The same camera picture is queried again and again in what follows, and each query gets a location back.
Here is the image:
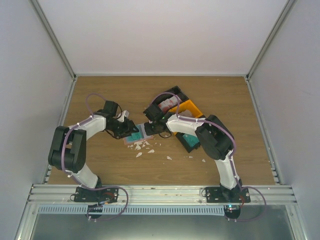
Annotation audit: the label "teal credit card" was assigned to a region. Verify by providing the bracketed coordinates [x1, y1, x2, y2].
[125, 132, 142, 143]

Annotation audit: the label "pink card holder wallet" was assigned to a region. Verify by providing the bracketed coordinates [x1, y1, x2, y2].
[123, 123, 154, 145]

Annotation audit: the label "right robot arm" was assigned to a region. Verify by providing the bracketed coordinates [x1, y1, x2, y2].
[143, 104, 241, 203]

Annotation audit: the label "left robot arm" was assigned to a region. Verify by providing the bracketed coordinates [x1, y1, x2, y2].
[48, 100, 139, 202]

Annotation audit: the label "black bin red cards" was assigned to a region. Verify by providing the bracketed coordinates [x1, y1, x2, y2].
[152, 85, 189, 113]

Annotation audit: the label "red white card stack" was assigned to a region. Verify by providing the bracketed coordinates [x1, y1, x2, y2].
[158, 96, 181, 112]

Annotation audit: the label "black bin teal cards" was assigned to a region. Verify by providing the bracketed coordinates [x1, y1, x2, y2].
[175, 132, 201, 153]

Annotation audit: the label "teal card stack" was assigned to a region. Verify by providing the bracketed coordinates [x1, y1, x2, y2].
[182, 134, 200, 148]

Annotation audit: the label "white debris pile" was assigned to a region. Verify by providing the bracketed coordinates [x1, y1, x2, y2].
[127, 140, 155, 158]

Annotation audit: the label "yellow bin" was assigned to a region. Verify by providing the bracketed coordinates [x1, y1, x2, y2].
[166, 100, 205, 137]

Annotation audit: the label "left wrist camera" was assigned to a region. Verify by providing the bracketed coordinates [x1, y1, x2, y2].
[116, 110, 129, 123]

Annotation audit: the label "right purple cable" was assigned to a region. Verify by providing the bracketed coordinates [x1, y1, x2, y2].
[149, 91, 268, 222]

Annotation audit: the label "purple cable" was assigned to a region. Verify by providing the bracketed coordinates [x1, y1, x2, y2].
[61, 92, 130, 222]
[149, 91, 268, 222]

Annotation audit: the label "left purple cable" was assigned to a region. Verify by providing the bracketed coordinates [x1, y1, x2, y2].
[61, 92, 130, 222]

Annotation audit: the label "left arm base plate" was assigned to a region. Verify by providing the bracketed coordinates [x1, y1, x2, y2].
[70, 187, 119, 205]

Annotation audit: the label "grey cable duct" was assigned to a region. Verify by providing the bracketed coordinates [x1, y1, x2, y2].
[38, 204, 225, 216]

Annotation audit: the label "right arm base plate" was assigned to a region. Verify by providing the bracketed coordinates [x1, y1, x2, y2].
[204, 185, 251, 203]

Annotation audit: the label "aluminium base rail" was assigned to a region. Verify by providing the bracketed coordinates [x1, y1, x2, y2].
[27, 184, 297, 206]

